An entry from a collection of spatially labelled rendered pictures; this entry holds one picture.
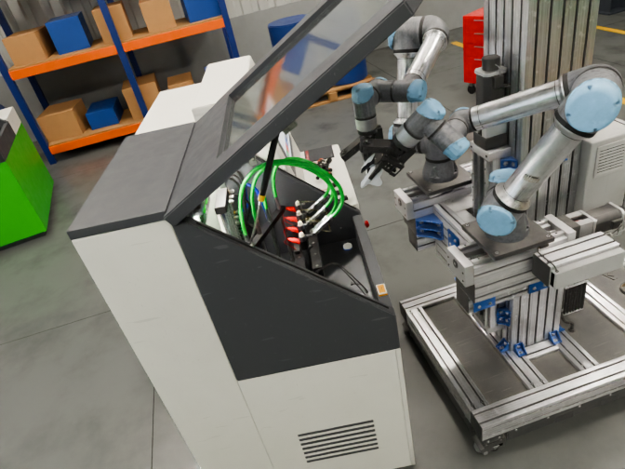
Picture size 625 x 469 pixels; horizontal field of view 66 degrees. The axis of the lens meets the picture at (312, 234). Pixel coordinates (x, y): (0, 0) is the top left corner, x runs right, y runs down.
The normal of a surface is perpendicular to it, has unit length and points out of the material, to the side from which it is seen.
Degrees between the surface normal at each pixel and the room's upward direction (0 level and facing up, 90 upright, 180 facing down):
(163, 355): 90
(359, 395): 90
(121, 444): 0
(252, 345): 90
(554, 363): 0
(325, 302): 90
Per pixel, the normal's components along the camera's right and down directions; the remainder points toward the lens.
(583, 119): -0.43, 0.47
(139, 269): 0.09, 0.54
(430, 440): -0.19, -0.82
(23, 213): 0.38, 0.45
